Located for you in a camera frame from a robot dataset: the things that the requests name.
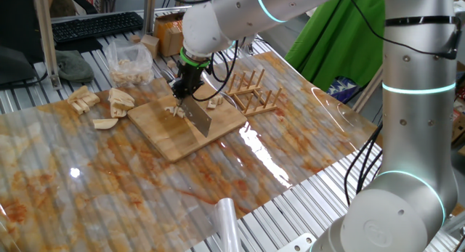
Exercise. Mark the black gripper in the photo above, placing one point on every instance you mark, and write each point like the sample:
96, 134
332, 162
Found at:
190, 77

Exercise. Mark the steel cleaver knife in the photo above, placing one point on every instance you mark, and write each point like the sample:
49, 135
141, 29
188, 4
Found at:
200, 117

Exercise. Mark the plastic bag of lotus pieces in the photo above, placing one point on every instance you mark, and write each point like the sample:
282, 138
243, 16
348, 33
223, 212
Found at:
130, 68

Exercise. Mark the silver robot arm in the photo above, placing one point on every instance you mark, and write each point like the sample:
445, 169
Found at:
417, 136

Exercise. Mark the thin lotus slice with holes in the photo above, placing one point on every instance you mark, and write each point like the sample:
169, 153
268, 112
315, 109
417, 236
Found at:
170, 109

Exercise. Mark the thin cut lotus slices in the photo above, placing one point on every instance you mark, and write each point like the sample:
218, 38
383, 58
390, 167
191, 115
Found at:
215, 100

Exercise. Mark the cut lotus root piece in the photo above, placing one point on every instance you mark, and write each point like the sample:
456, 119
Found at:
91, 99
117, 112
121, 105
78, 94
121, 95
80, 107

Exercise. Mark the flat lotus root slice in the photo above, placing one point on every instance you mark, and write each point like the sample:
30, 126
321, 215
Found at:
105, 123

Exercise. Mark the tiny wooden piece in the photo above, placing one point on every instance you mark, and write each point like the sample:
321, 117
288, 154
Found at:
171, 64

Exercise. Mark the metal bowl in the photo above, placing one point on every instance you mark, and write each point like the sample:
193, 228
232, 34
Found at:
229, 97

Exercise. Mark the bamboo cutting board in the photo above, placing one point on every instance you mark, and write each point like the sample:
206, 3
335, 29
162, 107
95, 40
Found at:
163, 136

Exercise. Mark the wooden block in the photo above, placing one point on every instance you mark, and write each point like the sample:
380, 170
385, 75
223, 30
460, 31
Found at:
149, 46

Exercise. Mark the taped cardboard box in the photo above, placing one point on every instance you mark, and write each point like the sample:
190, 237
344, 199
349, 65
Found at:
167, 36

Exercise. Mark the wooden peg rack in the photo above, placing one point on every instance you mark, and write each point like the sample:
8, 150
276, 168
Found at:
255, 108

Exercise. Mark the small wooden cube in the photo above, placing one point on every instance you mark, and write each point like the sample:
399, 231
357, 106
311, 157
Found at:
135, 38

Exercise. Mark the black keyboard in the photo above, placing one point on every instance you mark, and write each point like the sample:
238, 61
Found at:
98, 27

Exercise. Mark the grey green cloth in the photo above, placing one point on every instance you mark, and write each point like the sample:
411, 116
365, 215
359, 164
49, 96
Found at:
74, 67

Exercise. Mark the marble pattern plastic sheet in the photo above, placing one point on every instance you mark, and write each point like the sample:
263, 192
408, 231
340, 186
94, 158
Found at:
290, 143

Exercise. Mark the clear plastic wrap roll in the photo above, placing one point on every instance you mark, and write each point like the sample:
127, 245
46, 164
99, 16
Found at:
229, 226

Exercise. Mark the blue white patterned item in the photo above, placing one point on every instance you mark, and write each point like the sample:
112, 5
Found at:
341, 89

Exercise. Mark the cardboard box with red label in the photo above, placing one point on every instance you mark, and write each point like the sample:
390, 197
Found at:
459, 128

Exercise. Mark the aluminium frame post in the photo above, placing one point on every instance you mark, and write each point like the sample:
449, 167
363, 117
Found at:
149, 12
367, 92
45, 34

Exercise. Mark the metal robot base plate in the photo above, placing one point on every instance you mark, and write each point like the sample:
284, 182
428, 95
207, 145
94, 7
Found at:
298, 244

